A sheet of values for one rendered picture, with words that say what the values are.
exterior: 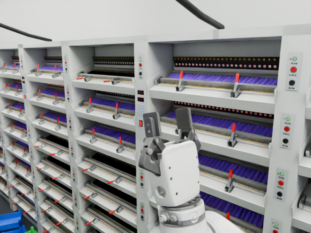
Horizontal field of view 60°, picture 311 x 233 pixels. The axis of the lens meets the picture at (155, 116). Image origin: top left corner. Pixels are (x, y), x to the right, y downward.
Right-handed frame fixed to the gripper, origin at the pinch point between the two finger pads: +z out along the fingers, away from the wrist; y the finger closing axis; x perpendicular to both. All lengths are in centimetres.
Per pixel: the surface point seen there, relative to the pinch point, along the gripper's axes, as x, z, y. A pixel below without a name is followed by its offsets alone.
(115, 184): -101, -40, 66
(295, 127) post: 6, -11, 60
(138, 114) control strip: -68, 1, 61
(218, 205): -36, -47, 74
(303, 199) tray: 3, -38, 67
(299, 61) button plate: 10, 11, 58
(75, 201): -152, -57, 68
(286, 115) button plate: 3, -6, 59
